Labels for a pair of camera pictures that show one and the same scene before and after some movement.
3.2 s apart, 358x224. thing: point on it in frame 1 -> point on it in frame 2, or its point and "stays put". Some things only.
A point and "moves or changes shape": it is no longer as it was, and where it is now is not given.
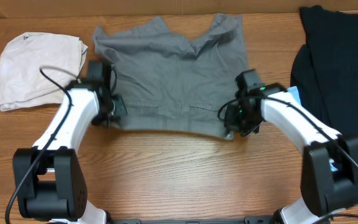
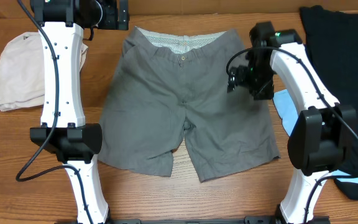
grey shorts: (168, 84) moves or changes shape
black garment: (336, 73) stays put
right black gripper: (231, 126) -> (238, 74)
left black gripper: (99, 122) -> (110, 6)
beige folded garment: (36, 68) stays put
